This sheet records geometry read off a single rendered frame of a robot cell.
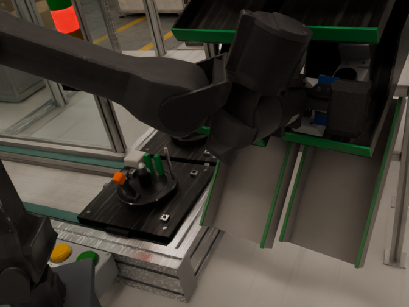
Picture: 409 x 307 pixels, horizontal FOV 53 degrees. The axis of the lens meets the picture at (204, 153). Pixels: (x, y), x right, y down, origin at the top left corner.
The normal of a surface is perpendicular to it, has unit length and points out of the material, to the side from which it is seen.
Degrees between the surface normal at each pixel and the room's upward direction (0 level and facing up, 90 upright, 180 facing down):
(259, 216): 45
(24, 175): 0
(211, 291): 0
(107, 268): 90
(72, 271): 0
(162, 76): 19
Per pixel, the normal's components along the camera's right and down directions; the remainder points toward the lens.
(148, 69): 0.17, -0.82
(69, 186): -0.17, -0.82
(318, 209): -0.51, -0.21
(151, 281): -0.41, 0.56
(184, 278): 0.89, 0.11
